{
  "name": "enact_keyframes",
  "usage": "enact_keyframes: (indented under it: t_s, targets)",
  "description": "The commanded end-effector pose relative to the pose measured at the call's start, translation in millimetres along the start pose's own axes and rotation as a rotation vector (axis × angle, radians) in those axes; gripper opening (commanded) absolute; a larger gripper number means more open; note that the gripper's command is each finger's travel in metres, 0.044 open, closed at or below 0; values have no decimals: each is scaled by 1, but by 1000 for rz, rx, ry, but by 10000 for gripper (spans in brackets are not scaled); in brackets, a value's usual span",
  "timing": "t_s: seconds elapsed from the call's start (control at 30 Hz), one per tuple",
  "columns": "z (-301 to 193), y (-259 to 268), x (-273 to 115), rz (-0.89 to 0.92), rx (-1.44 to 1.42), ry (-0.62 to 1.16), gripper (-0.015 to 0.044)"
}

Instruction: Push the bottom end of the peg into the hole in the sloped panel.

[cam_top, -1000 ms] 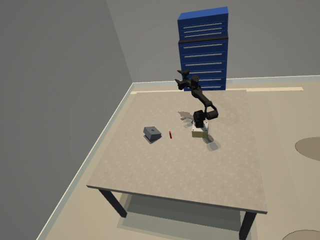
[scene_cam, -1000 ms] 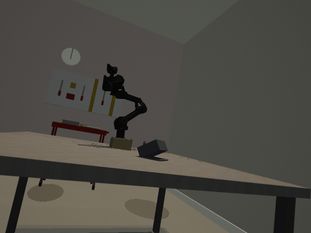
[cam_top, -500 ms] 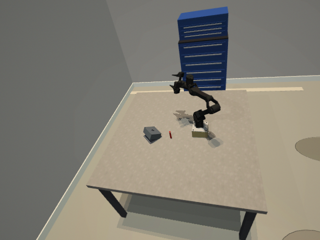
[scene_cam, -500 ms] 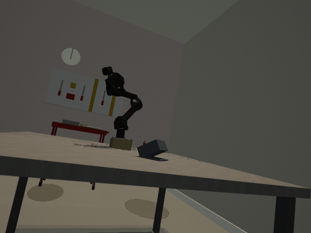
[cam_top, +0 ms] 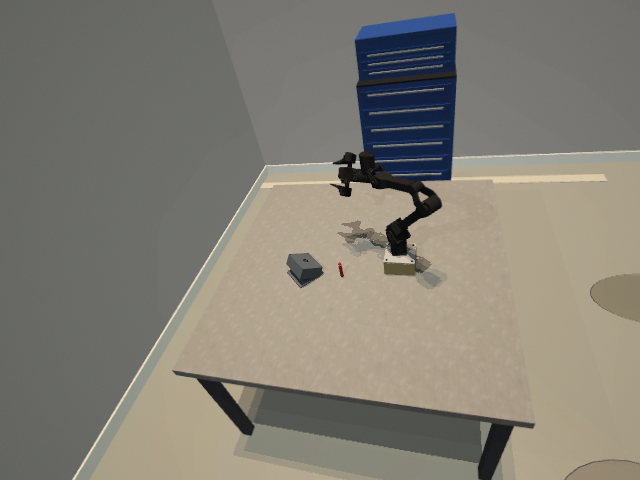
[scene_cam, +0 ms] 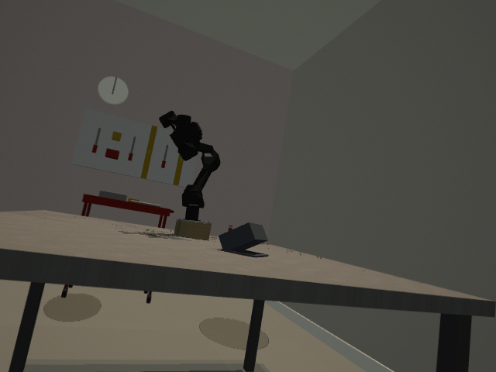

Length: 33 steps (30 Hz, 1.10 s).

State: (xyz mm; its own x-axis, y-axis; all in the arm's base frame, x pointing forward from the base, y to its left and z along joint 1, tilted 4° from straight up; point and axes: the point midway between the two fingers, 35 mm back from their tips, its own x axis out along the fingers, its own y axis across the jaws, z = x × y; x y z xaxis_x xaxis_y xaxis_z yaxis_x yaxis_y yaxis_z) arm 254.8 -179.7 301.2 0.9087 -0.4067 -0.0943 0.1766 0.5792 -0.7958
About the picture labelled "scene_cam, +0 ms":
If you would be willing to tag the grey sloped panel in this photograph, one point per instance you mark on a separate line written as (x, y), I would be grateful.
(240, 239)

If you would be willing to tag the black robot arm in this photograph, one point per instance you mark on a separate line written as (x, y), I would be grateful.
(192, 197)

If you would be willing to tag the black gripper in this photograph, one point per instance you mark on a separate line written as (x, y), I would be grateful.
(179, 136)

